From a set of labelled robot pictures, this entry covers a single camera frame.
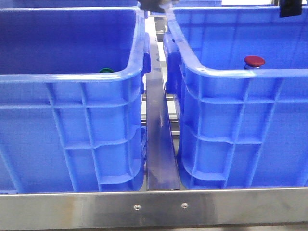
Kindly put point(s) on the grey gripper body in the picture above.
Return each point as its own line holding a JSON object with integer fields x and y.
{"x": 158, "y": 6}

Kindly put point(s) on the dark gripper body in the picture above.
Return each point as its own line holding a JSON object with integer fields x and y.
{"x": 289, "y": 8}

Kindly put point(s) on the red mushroom push button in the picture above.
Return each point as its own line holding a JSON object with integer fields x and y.
{"x": 253, "y": 62}

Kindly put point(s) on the rear centre blue bin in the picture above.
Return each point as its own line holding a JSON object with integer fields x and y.
{"x": 199, "y": 3}

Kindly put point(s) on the green mushroom push button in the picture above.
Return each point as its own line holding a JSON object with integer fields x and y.
{"x": 106, "y": 70}

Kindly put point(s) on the left blue plastic bin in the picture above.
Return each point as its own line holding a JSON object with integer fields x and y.
{"x": 65, "y": 127}

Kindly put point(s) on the blue plastic bin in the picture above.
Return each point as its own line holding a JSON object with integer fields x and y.
{"x": 65, "y": 127}
{"x": 239, "y": 128}

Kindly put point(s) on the right blue plastic bin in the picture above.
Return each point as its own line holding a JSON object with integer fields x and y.
{"x": 239, "y": 128}

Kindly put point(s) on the rear left blue bin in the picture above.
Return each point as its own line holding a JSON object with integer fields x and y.
{"x": 66, "y": 3}

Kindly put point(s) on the steel divider bar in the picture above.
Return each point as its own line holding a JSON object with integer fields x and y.
{"x": 162, "y": 168}

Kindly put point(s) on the steel shelf front rail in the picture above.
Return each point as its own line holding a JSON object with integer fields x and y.
{"x": 179, "y": 208}

